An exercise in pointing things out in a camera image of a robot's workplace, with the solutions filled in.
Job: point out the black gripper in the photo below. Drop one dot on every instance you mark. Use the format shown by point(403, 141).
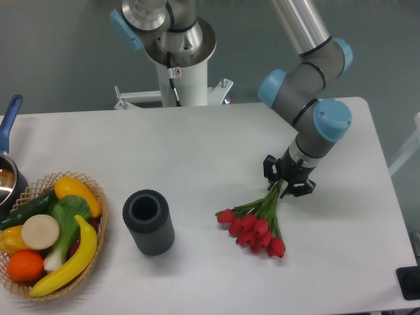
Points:
point(294, 173)

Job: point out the red tulip bouquet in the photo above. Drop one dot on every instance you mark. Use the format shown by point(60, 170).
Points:
point(255, 224)

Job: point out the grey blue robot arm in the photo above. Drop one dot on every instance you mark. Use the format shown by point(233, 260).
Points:
point(319, 124)

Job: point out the dark grey ribbed vase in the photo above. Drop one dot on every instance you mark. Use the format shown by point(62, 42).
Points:
point(146, 215)

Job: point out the black device at edge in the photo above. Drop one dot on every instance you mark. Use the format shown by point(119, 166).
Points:
point(408, 279)

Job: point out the red fruit in basket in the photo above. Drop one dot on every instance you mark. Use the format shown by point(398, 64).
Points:
point(95, 224)

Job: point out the yellow banana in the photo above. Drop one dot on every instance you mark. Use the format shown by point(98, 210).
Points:
point(74, 266)

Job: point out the yellow squash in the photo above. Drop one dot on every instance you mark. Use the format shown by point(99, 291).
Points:
point(69, 186)

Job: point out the green bok choy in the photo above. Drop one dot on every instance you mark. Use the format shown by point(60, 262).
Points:
point(63, 212)

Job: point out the green cucumber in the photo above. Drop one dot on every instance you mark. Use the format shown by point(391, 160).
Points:
point(37, 206)

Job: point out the beige round slice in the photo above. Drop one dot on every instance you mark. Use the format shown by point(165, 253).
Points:
point(40, 232)

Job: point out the orange fruit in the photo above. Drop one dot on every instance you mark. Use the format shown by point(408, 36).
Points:
point(25, 266)

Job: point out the yellow bell pepper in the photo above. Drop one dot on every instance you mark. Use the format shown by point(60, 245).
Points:
point(12, 241)

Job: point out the woven wicker basket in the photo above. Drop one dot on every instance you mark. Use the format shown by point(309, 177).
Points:
point(40, 188)

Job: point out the white table clamp bracket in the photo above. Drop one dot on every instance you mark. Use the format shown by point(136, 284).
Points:
point(215, 96)

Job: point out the white frame at right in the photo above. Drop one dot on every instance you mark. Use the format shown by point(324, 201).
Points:
point(409, 147)

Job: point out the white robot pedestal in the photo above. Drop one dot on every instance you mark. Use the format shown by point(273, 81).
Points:
point(181, 63)

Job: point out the blue handled saucepan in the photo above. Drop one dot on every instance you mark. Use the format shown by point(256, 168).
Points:
point(13, 182)

